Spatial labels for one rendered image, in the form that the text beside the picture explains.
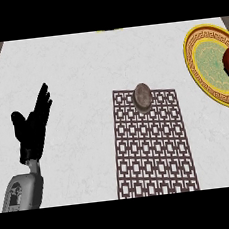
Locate yellow plate with green centre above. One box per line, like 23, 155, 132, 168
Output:
180, 21, 229, 115

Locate grey-brown round object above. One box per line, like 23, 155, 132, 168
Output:
131, 81, 155, 115

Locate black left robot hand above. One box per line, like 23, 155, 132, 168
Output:
7, 82, 60, 167

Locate brown lattice placemat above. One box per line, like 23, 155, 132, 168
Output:
105, 81, 201, 201

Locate yellow-green rimmed object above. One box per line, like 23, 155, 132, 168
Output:
96, 27, 125, 34

